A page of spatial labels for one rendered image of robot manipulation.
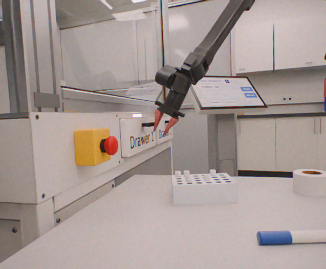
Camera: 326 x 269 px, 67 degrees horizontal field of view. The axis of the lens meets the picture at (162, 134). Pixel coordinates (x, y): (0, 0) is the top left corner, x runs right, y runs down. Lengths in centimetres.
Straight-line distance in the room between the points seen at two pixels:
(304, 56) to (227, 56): 188
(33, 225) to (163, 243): 22
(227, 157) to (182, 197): 128
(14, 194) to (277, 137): 353
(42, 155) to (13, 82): 12
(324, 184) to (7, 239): 59
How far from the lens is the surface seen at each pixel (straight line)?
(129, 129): 73
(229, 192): 50
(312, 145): 384
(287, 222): 45
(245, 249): 36
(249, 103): 174
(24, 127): 44
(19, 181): 47
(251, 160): 381
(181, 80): 81
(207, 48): 87
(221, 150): 172
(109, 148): 50
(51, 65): 50
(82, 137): 50
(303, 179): 58
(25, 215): 48
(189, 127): 252
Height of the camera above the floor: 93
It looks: 4 degrees down
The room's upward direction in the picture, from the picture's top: 2 degrees counter-clockwise
